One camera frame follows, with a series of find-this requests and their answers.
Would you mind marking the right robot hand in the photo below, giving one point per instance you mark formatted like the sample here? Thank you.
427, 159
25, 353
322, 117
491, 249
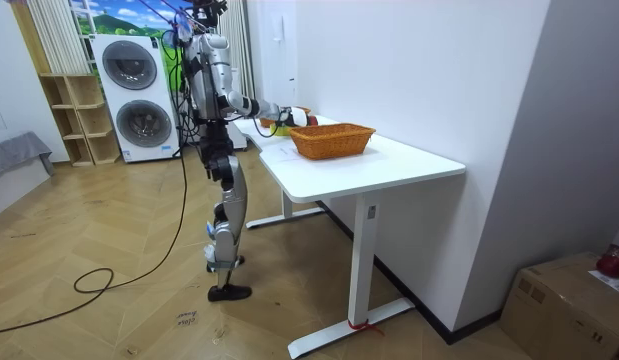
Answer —
298, 116

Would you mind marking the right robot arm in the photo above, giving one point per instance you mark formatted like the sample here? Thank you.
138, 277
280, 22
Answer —
245, 104

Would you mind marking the red soft toy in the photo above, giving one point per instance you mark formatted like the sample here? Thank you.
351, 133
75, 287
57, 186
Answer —
611, 264
313, 120

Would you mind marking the yellow-green soft toy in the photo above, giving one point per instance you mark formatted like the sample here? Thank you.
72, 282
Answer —
280, 132

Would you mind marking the small orange wicker basket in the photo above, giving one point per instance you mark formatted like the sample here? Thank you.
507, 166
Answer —
265, 122

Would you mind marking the white paper sheet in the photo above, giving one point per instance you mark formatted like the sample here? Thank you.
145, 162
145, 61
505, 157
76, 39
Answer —
284, 152

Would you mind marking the white desk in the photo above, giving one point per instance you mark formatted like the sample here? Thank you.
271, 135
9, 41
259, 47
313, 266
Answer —
249, 133
369, 165

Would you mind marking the beige curtain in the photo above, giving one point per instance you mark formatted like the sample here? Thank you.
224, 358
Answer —
238, 45
59, 35

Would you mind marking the robot legs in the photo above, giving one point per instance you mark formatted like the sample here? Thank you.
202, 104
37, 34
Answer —
233, 195

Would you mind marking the robot body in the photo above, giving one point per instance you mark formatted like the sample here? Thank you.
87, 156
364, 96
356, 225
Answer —
209, 65

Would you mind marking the white washing machine tower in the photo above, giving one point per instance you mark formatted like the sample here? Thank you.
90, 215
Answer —
136, 97

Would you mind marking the wooden shelf unit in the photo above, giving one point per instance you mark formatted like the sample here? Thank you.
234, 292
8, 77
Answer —
84, 120

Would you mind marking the floor tape label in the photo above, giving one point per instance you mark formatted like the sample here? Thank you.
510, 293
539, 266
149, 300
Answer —
187, 318

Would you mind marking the grey bed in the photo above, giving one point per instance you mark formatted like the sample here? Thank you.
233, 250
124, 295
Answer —
14, 160

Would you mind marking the cardboard box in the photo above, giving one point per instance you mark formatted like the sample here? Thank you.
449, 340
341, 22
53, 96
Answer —
559, 310

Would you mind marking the landscape wall poster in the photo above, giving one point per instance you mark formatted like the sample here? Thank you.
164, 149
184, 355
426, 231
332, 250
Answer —
119, 17

